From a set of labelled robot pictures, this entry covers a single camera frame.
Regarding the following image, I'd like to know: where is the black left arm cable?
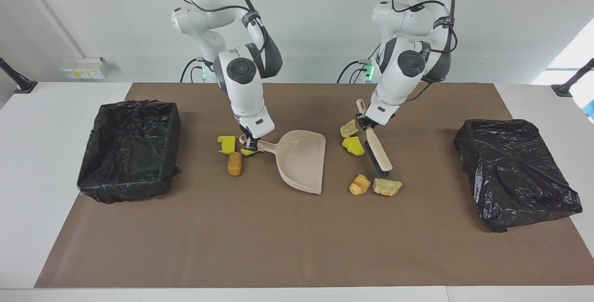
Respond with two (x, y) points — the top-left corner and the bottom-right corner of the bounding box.
(391, 0), (459, 103)

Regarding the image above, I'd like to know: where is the white wall cable duct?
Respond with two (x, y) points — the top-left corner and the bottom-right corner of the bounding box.
(16, 0), (89, 60)

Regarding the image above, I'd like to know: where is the black clamp stand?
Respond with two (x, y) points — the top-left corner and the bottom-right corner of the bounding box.
(551, 58), (594, 98)
(0, 56), (38, 94)

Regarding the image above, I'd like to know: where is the yellow sponge chunk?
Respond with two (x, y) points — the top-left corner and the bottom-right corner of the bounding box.
(342, 136), (366, 157)

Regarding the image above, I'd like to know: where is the orange striped foam chunk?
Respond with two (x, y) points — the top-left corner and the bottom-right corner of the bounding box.
(349, 174), (372, 196)

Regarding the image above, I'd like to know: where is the brown table mat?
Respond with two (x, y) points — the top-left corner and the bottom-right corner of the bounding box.
(34, 83), (594, 289)

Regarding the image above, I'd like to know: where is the pale greenish foam chunk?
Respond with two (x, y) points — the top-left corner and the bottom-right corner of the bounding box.
(340, 119), (360, 139)
(373, 178), (403, 197)

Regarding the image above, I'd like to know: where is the brown cork chunk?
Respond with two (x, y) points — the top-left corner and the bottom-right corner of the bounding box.
(227, 152), (243, 177)

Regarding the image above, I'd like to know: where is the black base cable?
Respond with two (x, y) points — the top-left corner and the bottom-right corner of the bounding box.
(180, 58), (205, 83)
(336, 58), (372, 84)

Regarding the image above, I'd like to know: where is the beige plastic dustpan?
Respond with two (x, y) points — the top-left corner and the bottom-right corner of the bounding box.
(239, 129), (327, 195)

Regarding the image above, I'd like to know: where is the yellow notched sponge piece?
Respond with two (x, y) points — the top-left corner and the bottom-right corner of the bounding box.
(217, 135), (236, 155)

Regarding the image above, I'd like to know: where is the beige hand brush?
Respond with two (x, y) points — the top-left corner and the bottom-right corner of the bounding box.
(355, 99), (394, 179)

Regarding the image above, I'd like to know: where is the black bag covered bin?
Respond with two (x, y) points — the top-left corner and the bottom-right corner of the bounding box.
(453, 118), (583, 233)

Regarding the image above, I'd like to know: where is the black bag lined open bin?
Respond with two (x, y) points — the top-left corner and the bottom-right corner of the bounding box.
(77, 99), (181, 204)

